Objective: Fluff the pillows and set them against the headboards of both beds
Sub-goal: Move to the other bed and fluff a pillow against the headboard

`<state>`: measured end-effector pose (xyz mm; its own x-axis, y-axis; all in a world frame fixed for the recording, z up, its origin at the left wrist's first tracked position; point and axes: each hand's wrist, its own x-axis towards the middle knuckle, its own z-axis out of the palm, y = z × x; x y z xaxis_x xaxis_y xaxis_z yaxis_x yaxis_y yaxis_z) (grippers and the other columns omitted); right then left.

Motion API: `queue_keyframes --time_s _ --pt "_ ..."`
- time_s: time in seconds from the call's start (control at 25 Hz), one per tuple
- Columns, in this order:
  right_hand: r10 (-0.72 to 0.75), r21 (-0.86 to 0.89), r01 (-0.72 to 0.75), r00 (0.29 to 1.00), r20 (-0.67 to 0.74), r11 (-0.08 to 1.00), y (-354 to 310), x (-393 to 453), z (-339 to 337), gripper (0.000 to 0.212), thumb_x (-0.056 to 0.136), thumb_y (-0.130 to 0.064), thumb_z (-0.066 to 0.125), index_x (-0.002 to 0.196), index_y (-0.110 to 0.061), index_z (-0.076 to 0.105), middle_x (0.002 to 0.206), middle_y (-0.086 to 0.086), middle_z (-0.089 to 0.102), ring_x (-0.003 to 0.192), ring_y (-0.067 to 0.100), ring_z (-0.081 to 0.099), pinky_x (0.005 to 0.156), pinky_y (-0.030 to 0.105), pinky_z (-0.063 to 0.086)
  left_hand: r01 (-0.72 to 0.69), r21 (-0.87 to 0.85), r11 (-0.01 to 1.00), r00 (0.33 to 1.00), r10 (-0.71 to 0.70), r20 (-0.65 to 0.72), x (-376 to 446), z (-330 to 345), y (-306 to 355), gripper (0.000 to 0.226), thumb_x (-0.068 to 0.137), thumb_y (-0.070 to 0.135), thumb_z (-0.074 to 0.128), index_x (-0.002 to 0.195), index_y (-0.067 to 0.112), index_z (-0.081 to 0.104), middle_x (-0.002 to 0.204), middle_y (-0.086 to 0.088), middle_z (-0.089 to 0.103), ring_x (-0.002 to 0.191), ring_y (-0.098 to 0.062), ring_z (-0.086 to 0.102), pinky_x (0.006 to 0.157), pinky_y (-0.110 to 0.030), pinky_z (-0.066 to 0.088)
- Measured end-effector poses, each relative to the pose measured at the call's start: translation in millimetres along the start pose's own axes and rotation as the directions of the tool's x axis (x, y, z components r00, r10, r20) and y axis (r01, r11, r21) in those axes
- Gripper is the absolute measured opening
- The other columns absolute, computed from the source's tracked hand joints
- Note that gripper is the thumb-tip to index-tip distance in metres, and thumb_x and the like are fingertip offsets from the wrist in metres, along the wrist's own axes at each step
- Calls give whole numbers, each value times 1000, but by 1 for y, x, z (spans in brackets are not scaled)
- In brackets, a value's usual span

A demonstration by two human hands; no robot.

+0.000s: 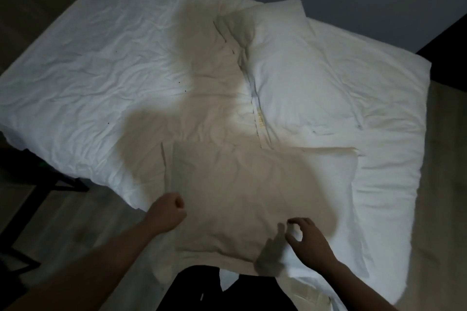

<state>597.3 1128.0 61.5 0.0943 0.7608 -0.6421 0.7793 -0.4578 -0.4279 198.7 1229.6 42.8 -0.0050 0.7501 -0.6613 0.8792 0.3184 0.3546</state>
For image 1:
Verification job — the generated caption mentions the person's left hand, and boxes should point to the person's left hand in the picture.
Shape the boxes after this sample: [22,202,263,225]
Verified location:
[145,192,188,237]

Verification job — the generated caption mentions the person's right hand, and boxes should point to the person's right hand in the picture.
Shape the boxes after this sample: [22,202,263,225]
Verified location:
[285,217,341,272]

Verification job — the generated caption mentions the white pillow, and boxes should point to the white pillow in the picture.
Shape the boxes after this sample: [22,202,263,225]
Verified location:
[160,140,362,278]
[213,0,364,151]

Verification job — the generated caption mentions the white neighbouring bed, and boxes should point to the white neighbouring bed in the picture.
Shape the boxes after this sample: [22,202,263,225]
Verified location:
[0,0,433,311]

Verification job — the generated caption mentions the person's left forearm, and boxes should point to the person's left forearm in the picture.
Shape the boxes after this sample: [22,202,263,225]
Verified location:
[7,219,165,311]

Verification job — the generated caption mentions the person's right forearm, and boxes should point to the person's right forearm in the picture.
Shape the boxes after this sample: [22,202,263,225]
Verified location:
[317,259,396,311]

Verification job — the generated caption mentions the person's black trousers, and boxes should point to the person's black trousers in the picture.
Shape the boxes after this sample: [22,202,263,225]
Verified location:
[157,265,292,311]

